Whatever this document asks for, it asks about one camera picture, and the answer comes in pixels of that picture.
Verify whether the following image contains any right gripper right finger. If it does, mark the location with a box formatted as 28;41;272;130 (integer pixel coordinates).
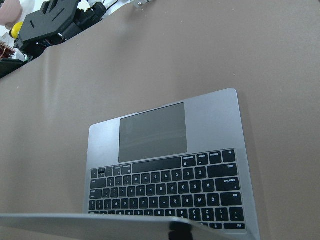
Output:
181;223;194;240

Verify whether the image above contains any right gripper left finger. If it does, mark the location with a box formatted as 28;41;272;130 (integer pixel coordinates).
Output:
168;222;182;240

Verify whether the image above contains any grey laptop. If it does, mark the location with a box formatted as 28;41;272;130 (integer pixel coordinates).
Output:
0;88;260;240

